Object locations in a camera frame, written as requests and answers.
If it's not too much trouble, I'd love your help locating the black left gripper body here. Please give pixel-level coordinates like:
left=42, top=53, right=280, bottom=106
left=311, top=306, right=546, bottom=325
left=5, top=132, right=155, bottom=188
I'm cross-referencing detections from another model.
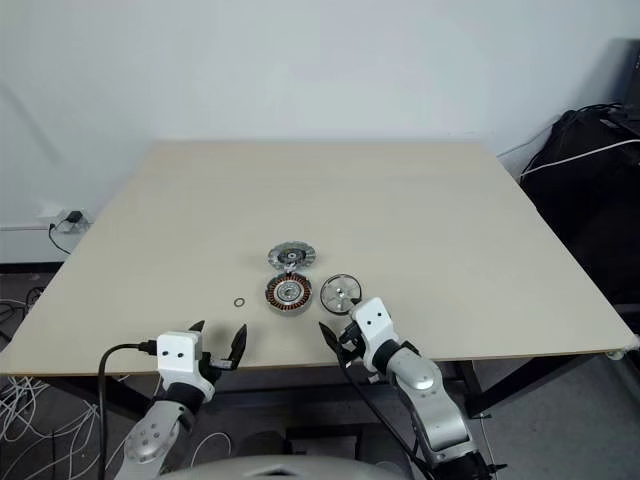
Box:
left=201, top=347, right=239, bottom=387

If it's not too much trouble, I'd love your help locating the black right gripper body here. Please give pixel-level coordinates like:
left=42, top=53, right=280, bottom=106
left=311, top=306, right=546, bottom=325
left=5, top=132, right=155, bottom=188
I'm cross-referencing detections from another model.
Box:
left=337, top=321, right=369, bottom=364

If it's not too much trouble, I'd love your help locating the silver spoked rotor ring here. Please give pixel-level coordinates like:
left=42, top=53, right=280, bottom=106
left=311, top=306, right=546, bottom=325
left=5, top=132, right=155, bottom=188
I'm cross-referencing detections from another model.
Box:
left=319, top=273, right=367, bottom=316

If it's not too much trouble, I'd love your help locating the motor stator with copper windings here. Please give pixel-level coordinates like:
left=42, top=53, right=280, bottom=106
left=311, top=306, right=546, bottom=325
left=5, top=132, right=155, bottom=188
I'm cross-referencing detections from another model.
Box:
left=262, top=271, right=315, bottom=317

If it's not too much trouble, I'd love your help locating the silver motor gear cover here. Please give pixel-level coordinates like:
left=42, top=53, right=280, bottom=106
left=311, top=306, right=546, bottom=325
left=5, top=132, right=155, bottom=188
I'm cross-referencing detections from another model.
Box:
left=266, top=240, right=308, bottom=272

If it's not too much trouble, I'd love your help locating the silver robot torso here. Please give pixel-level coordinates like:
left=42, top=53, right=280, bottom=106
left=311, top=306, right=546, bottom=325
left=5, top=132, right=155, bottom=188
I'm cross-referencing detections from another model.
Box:
left=169, top=439, right=407, bottom=480

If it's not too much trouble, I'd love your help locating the black bag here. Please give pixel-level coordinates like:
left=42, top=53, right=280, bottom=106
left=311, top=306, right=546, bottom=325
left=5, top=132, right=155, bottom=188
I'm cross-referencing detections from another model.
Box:
left=518, top=103, right=640, bottom=314

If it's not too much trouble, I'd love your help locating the white table corner clamp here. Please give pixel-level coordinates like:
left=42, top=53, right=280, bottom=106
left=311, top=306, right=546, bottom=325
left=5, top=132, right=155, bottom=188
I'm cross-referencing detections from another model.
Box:
left=606, top=333, right=640, bottom=362

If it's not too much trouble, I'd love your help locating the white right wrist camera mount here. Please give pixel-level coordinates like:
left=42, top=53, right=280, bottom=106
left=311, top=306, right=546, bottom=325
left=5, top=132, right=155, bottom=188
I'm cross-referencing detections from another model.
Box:
left=348, top=296, right=402, bottom=375

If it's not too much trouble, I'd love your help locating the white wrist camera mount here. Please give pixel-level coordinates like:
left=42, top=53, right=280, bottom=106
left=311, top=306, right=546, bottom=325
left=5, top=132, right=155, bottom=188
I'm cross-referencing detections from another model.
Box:
left=156, top=329, right=215, bottom=403
left=348, top=296, right=402, bottom=375

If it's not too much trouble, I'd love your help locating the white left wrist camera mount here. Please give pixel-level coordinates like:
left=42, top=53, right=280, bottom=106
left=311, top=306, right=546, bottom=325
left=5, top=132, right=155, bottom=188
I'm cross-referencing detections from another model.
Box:
left=156, top=329, right=215, bottom=403

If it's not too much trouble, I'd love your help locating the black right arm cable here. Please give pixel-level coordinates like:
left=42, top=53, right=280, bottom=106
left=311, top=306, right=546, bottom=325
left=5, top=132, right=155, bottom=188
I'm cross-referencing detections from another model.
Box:
left=337, top=339, right=436, bottom=471

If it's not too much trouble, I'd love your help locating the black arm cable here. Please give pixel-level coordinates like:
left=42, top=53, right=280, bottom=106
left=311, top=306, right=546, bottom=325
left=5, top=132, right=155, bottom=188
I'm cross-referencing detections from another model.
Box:
left=337, top=339, right=436, bottom=471
left=97, top=339, right=160, bottom=480

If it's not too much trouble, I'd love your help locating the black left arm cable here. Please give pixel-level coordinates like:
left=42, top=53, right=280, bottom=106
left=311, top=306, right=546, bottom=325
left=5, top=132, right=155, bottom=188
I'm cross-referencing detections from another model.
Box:
left=97, top=339, right=160, bottom=480

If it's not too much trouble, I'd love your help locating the black table frame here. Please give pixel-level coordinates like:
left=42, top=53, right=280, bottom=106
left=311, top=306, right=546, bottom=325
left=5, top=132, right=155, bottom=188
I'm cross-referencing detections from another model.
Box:
left=44, top=347, right=621, bottom=439

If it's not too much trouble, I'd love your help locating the black adapter cable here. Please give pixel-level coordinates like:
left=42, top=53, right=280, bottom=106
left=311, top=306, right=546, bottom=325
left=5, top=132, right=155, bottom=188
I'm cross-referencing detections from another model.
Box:
left=48, top=222, right=71, bottom=255

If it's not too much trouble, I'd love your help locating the white floor cable tangle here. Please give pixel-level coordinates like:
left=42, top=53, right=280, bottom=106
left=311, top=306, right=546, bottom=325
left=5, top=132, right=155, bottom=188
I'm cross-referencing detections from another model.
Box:
left=0, top=369, right=134, bottom=480

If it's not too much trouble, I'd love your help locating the black floor cable tangle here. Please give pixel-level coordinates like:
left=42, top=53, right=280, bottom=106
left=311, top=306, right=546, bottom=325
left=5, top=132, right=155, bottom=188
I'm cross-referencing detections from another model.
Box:
left=0, top=282, right=49, bottom=349

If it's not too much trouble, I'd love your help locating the white wall power outlet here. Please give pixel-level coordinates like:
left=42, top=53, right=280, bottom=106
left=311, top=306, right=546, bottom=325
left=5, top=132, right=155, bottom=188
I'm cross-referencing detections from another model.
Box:
left=37, top=202, right=92, bottom=234

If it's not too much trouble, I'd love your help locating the white cable over bag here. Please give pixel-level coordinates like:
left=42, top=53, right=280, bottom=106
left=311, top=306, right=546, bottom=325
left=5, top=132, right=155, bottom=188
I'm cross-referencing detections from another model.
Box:
left=519, top=137, right=640, bottom=177

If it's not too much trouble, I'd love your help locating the dark panel beside wall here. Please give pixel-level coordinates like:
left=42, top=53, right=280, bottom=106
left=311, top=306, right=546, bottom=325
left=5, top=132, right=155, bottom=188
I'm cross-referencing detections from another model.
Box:
left=603, top=37, right=640, bottom=120

